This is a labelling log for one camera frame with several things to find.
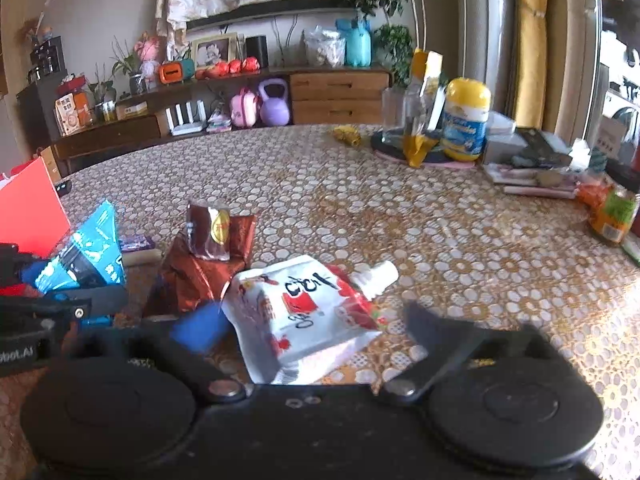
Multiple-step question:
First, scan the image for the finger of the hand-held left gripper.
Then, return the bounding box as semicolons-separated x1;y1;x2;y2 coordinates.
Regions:
0;243;36;286
0;285;128;328

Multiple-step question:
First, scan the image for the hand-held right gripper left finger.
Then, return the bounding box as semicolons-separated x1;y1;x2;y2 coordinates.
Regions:
65;302;246;403

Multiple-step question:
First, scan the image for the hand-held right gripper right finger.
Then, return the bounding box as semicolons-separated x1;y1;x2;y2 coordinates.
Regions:
382;300;581;406

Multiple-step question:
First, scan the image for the brown-red foil packet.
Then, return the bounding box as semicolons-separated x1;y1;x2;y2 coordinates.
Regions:
142;212;258;318

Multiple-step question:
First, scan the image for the blue snack bag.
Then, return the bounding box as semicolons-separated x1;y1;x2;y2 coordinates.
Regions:
35;200;126;291

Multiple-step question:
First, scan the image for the red cardboard box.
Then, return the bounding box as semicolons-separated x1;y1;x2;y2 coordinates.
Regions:
0;156;72;261

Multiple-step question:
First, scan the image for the beige sausage stick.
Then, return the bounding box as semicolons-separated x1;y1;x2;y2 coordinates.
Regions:
122;249;163;267

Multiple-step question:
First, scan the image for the small brown jelly cup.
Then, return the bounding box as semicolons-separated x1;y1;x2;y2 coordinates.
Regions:
186;200;232;261

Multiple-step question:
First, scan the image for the white spout pouch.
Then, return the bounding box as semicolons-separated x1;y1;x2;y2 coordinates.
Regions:
221;254;400;386

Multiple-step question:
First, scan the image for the gold gift bag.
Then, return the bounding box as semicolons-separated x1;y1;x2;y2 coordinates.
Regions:
37;145;61;181

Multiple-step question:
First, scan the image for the black cabinet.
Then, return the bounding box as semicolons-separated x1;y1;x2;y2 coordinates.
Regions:
15;80;63;161

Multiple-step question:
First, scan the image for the white snack box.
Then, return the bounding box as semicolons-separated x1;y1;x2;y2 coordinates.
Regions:
54;96;81;136

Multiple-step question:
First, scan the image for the orange box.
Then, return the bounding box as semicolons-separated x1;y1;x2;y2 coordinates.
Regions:
72;91;96;126

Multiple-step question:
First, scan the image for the pink pen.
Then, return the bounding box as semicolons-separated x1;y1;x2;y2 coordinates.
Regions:
504;185;578;198

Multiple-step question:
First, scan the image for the stack of books and remote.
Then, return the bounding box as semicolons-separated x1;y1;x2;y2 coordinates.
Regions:
482;162;581;188

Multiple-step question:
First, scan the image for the red basket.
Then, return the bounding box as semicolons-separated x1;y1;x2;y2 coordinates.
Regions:
56;75;88;96

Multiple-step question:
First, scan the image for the dark round coaster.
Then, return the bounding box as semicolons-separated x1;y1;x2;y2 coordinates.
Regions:
371;130;481;168

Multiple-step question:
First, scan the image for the small white box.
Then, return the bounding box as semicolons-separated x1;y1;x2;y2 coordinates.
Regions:
116;101;150;121

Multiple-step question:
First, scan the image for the grey box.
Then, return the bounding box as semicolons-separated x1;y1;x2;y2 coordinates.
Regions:
482;110;526;166

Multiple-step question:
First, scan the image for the white router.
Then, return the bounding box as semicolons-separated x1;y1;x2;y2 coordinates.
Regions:
165;100;208;136

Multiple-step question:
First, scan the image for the small potted plant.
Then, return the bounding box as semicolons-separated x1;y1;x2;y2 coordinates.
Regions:
87;62;118;123

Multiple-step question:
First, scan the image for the orange foil packet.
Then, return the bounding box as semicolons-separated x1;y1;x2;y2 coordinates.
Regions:
575;180;616;211

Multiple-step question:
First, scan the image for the stack of booklets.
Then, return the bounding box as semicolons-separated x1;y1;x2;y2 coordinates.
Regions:
206;110;233;133

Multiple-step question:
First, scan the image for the yellow-capped white bottle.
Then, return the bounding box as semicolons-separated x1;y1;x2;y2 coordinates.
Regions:
441;77;493;162

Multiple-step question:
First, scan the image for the black coffee machine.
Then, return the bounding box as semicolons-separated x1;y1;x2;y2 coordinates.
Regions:
27;35;68;83

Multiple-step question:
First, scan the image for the green-labelled glass jar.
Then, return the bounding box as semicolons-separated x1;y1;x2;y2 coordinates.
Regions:
590;184;638;247

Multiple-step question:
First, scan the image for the black wallet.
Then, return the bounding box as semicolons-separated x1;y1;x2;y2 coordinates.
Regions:
512;127;573;168

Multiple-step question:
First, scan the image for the clear drinking glass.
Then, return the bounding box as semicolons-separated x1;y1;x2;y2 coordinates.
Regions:
382;85;446;146

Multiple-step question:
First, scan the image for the potted orchid plant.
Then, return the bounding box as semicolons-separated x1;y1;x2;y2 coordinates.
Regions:
110;35;148;96

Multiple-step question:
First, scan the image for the pink toy case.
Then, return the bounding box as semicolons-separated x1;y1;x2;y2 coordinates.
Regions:
230;87;258;127

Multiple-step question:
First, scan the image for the purple kettlebell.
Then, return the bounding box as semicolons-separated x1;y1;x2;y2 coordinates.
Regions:
257;78;291;127

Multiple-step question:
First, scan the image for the orange and teal radio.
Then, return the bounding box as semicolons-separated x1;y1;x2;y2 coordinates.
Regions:
159;59;196;83

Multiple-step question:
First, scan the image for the pink plush toy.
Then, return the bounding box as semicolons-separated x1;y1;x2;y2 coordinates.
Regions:
134;32;166;86

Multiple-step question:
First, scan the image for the yellow sachet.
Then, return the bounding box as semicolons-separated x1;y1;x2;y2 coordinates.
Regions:
404;47;446;168

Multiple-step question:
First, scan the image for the wooden TV cabinet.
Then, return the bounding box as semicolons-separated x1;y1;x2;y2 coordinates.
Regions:
50;65;393;161

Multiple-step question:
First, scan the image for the black speaker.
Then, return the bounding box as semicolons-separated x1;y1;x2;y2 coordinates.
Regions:
246;35;269;68

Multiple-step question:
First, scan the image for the green indoor tree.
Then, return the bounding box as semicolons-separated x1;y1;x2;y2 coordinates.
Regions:
345;0;441;86

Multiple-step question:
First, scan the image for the white washing machine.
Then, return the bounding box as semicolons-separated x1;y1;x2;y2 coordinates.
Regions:
597;60;640;171

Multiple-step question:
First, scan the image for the clear plastic bag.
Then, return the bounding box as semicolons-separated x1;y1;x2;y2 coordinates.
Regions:
302;27;347;67

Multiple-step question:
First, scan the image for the white standing air conditioner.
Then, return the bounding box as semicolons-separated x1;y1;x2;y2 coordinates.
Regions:
457;0;523;116

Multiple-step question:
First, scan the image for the yellow curtain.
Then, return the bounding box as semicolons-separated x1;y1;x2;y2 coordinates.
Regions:
515;0;568;128

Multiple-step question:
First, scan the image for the black television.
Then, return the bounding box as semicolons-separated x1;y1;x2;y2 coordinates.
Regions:
186;0;361;31

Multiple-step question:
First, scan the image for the photo frame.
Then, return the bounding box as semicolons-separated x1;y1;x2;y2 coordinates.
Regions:
191;32;240;71

